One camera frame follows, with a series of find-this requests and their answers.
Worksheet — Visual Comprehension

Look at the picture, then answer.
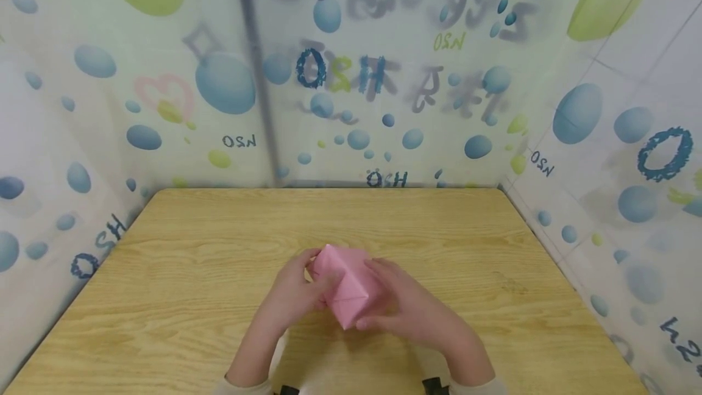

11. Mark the person's left hand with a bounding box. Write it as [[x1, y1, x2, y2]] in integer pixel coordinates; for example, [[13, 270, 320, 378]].
[[262, 248, 333, 327]]

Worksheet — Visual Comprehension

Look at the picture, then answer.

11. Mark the person's right hand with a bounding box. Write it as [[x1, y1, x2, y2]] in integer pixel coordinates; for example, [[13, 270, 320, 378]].
[[355, 257, 473, 350]]

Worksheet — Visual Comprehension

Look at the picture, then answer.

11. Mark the pink paper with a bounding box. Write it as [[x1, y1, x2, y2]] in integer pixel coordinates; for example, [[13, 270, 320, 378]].
[[310, 244, 385, 330]]

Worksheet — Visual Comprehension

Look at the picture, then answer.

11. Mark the person's left forearm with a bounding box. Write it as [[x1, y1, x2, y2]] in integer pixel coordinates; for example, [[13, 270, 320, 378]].
[[213, 313, 297, 395]]

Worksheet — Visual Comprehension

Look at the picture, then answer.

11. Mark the person's right forearm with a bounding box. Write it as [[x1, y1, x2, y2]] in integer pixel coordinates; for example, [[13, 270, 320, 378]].
[[425, 331, 508, 395]]

